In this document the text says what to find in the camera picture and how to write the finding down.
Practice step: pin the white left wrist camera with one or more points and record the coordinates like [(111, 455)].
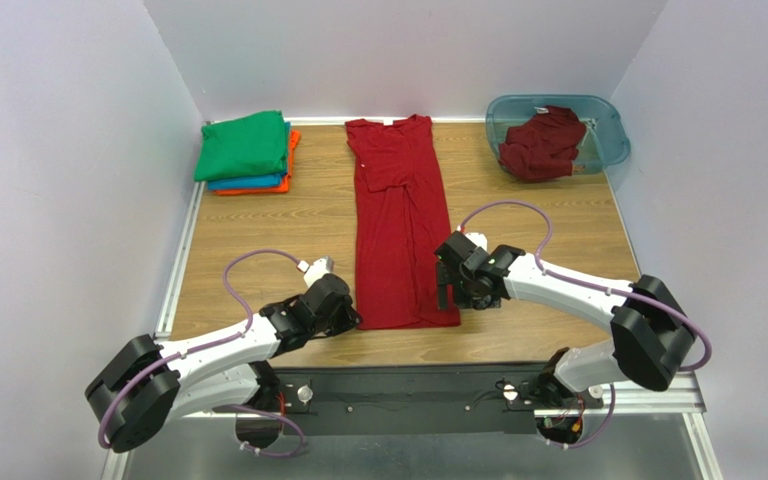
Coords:
[(314, 271)]

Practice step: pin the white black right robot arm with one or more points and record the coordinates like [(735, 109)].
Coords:
[(648, 341)]

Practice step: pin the teal plastic bin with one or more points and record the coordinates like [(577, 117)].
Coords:
[(605, 143)]

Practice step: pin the blue folded t shirt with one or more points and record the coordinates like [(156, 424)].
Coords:
[(251, 178)]

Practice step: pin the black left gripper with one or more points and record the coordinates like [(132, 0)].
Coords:
[(342, 320)]

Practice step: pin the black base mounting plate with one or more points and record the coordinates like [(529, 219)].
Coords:
[(421, 399)]

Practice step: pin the orange folded t shirt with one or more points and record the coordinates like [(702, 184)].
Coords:
[(271, 183)]

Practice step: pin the dark red t shirt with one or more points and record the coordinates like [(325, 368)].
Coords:
[(544, 147)]

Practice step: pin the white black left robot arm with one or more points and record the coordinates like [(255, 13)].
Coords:
[(148, 383)]

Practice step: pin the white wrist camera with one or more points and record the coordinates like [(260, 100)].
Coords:
[(477, 238), (314, 271)]

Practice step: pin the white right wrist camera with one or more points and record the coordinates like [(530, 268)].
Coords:
[(477, 238)]

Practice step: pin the green folded t shirt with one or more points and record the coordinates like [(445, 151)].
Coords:
[(253, 145)]

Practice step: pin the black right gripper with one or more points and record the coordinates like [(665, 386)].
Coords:
[(445, 272)]

